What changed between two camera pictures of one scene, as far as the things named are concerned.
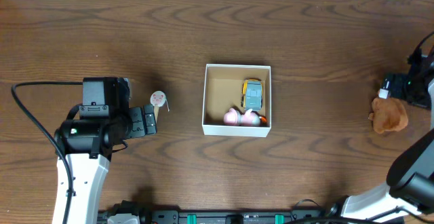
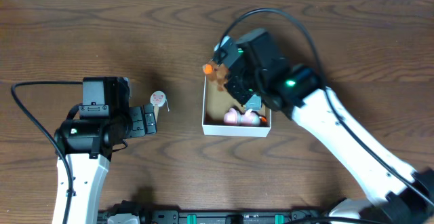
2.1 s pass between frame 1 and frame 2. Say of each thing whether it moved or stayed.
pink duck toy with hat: stayed
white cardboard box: stayed
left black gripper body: stayed
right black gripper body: moved
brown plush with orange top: moved
